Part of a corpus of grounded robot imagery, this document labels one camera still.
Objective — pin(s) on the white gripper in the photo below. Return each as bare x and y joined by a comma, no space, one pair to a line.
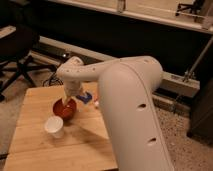
71,88

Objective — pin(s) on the red ceramic bowl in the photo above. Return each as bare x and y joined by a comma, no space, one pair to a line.
66,112

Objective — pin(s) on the white paper cup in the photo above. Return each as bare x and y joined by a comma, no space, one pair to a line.
54,126

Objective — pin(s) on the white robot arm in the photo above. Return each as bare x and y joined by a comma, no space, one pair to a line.
125,88

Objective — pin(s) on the blue sponge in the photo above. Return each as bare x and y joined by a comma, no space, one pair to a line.
85,98

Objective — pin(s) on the small orange white object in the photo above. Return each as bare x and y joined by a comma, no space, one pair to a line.
96,102

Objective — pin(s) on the metal rod stand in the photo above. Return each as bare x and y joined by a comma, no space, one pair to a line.
189,74

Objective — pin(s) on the distant black office chair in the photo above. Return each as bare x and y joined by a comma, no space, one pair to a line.
193,8

